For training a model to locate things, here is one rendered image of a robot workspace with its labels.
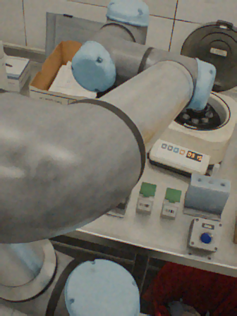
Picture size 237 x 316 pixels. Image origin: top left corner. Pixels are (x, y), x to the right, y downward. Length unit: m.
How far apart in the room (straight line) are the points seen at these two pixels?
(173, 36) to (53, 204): 1.16
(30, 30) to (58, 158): 1.28
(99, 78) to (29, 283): 0.33
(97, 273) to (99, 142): 0.39
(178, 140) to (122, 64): 0.56
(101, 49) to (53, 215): 0.40
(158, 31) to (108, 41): 0.74
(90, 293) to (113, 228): 0.41
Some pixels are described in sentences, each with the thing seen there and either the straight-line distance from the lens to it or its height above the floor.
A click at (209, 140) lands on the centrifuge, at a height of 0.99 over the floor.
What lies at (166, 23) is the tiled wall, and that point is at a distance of 1.38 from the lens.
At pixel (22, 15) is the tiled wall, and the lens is 1.53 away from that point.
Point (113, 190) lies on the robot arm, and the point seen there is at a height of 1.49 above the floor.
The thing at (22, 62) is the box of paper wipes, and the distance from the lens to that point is 1.48.
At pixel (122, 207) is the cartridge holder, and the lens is 1.05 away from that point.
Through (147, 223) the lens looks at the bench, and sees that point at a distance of 1.06.
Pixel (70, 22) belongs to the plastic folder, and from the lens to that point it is 1.44.
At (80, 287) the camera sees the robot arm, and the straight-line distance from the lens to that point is 0.65.
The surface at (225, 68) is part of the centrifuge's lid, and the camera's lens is 1.37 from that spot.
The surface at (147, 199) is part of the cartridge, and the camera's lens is 1.03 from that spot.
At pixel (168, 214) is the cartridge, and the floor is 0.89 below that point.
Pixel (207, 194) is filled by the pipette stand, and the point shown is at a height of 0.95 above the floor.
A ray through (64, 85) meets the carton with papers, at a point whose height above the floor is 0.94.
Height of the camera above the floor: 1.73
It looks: 45 degrees down
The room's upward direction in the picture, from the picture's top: 6 degrees clockwise
